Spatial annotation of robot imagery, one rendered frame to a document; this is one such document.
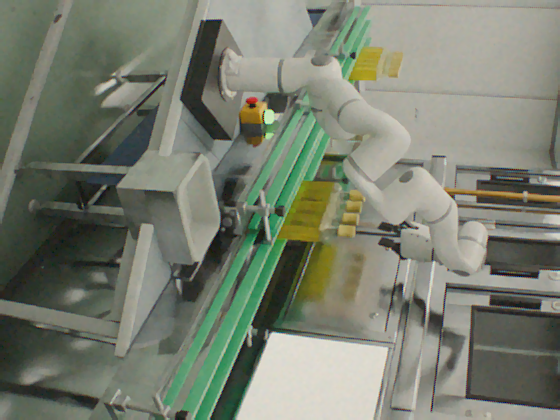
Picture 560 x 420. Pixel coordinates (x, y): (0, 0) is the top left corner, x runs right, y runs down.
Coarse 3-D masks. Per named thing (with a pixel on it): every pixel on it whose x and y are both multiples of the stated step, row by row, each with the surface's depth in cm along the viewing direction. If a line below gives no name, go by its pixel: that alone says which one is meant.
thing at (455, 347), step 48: (528, 192) 199; (288, 240) 190; (528, 240) 177; (432, 288) 164; (480, 288) 163; (528, 288) 159; (432, 336) 150; (480, 336) 150; (528, 336) 147; (240, 384) 146; (432, 384) 137; (480, 384) 138; (528, 384) 135
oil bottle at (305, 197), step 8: (304, 192) 179; (312, 192) 178; (320, 192) 178; (296, 200) 176; (304, 200) 176; (312, 200) 175; (320, 200) 174; (328, 200) 174; (336, 200) 175; (336, 208) 175
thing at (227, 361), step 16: (352, 80) 256; (320, 144) 213; (320, 160) 205; (304, 176) 197; (272, 256) 166; (272, 272) 161; (256, 288) 156; (256, 304) 151; (240, 320) 147; (240, 336) 142; (224, 352) 139; (224, 368) 134; (208, 400) 127; (208, 416) 124
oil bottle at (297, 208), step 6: (294, 204) 175; (300, 204) 174; (306, 204) 174; (312, 204) 174; (294, 210) 172; (300, 210) 172; (306, 210) 172; (312, 210) 171; (318, 210) 171; (324, 210) 171; (330, 210) 171; (324, 216) 169; (330, 216) 170; (330, 222) 170
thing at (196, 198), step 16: (192, 176) 147; (208, 176) 147; (176, 192) 133; (192, 192) 151; (208, 192) 150; (192, 208) 154; (208, 208) 153; (192, 224) 155; (208, 224) 154; (192, 240) 139; (208, 240) 149; (192, 256) 141
